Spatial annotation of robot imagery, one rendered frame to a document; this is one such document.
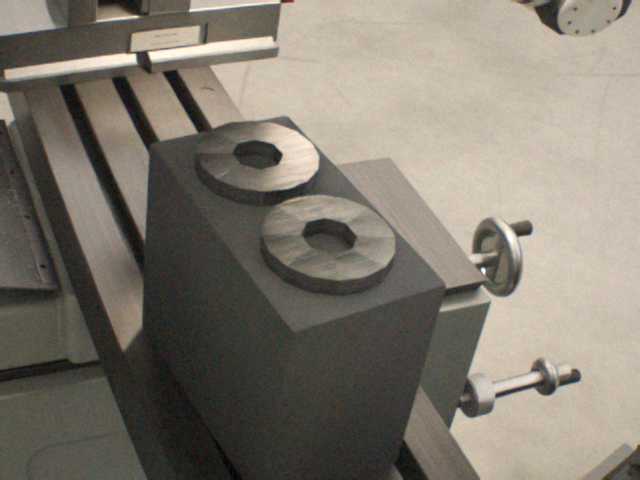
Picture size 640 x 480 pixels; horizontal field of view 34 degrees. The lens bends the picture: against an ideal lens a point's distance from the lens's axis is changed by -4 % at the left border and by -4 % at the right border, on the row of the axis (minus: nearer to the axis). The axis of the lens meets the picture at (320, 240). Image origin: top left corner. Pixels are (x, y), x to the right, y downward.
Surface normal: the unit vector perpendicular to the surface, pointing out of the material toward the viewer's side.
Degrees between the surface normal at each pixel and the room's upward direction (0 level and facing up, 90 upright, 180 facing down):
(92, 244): 0
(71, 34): 90
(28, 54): 90
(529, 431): 0
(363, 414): 90
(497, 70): 0
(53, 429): 90
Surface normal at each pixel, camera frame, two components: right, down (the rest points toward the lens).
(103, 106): 0.13, -0.78
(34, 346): 0.40, 0.61
